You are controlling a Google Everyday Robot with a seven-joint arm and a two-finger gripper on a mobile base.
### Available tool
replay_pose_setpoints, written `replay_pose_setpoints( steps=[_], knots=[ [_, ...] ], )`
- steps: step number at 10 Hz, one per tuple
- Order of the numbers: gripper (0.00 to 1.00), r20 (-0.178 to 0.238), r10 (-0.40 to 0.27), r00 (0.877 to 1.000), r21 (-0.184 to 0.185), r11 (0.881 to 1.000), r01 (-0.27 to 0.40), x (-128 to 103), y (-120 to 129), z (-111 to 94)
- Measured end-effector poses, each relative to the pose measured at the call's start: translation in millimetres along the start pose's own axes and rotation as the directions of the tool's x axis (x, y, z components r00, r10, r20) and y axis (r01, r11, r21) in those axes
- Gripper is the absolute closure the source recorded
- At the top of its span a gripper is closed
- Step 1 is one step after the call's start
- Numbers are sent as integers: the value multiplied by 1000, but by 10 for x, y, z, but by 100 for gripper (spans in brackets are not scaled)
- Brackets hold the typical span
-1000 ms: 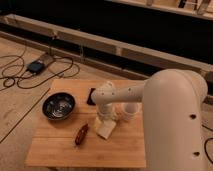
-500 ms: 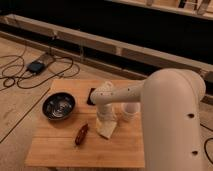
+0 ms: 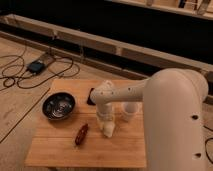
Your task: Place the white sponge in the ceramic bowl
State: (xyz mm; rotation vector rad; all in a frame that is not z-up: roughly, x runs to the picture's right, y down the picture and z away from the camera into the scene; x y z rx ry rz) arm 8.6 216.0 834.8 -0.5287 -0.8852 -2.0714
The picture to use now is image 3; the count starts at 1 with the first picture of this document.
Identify white sponge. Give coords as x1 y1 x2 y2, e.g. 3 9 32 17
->
103 122 115 138

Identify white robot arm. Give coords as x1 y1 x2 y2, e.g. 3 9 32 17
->
90 68 208 171

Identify dark ceramic bowl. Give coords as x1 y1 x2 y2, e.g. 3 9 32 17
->
42 92 76 120

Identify red-brown chili pepper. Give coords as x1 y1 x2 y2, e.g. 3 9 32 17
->
75 124 89 145

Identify translucent plastic cup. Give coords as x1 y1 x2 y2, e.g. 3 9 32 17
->
121 102 139 122

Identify black cable on floor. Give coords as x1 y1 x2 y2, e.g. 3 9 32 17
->
0 43 81 90

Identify wooden shelf frame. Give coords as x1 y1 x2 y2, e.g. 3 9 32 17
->
0 14 213 76

